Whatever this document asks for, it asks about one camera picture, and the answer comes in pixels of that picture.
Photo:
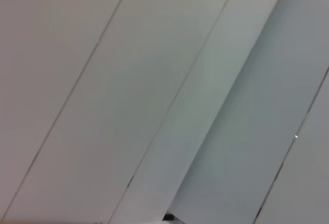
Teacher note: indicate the small dark wall mark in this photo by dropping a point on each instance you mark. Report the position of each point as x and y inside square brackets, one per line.
[168, 217]

